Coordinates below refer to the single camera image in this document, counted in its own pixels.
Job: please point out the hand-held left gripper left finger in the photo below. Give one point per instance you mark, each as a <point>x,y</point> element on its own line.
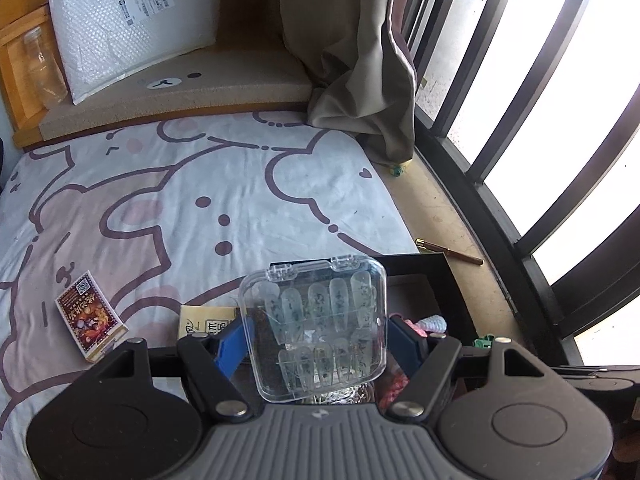
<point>230,345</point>

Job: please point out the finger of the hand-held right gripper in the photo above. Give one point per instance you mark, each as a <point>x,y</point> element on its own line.
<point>595,371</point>

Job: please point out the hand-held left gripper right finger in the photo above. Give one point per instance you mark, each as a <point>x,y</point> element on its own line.
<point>405,340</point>

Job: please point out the pink white crochet doll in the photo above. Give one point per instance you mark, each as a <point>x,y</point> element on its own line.
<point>431,324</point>

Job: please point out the beige tissue packet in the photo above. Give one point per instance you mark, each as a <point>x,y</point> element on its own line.
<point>205,325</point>

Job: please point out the black storage box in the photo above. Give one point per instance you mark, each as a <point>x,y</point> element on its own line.
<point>425,285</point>

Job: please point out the silver blister pack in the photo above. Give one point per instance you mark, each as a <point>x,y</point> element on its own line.
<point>345,396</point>

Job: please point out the clear plastic nail case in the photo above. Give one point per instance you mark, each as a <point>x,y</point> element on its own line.
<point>312,330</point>

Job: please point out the red playing card box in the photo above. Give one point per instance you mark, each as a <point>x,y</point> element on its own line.
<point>90,317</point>

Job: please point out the person's right hand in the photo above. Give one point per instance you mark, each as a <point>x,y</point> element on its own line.
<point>626,447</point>

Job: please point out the small green toy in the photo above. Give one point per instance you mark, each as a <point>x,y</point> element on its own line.
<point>482,342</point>

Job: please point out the brown gold pen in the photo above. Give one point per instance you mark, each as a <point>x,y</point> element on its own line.
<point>450,251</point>

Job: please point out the black window bars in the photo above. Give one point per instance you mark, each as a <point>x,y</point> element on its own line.
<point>505,225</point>

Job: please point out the bear print bedsheet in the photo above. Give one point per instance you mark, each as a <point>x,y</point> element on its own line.
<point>200,185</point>

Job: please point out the small green yellow trinket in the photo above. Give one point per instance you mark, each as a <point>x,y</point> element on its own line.
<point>397,169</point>

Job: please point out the brown cushion mat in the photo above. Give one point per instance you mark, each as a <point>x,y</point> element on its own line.
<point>210,90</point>

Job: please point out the beige curtain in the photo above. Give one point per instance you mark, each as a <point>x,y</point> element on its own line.
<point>360,60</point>

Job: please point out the clear plastic bottle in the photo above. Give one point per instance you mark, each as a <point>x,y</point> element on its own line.
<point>42,70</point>

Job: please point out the white bubble mailer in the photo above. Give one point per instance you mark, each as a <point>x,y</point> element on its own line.
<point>125,25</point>

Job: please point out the wooden headboard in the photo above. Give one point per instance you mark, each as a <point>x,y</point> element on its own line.
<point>15,85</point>

